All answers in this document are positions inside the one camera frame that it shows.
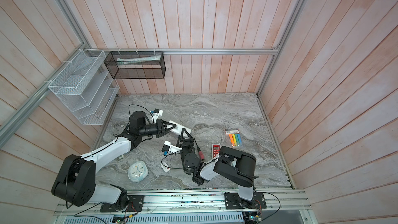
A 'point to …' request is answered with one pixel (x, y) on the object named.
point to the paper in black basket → (122, 60)
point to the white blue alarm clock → (138, 171)
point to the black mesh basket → (135, 65)
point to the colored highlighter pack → (235, 138)
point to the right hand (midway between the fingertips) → (185, 131)
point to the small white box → (165, 167)
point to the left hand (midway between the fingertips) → (175, 129)
